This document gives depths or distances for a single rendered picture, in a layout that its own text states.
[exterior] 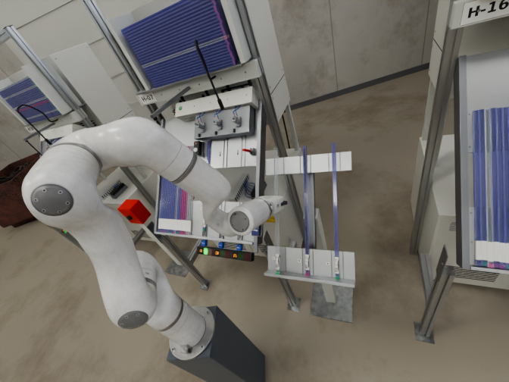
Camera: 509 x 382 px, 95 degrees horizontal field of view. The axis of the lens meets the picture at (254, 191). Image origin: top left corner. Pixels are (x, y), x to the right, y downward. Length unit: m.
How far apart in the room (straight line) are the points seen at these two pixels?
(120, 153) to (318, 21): 3.61
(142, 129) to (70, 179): 0.15
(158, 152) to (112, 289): 0.37
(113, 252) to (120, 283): 0.09
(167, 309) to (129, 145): 0.54
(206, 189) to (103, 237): 0.25
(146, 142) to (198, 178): 0.13
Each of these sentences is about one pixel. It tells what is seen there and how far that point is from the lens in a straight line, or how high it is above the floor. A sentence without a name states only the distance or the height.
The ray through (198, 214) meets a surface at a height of 0.80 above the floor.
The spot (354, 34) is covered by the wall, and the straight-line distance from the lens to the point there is 4.08.
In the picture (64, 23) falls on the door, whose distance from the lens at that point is 4.60.
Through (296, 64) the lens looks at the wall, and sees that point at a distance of 3.96.
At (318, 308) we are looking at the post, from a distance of 1.71.
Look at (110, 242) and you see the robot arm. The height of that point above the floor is 1.27.
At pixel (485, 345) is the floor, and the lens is 1.76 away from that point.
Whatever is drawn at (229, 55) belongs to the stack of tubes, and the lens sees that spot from 1.15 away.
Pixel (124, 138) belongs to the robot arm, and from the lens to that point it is 0.52.
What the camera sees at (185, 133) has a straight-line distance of 1.49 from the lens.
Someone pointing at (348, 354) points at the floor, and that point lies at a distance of 1.64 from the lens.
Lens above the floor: 1.59
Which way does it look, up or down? 38 degrees down
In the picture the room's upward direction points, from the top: 23 degrees counter-clockwise
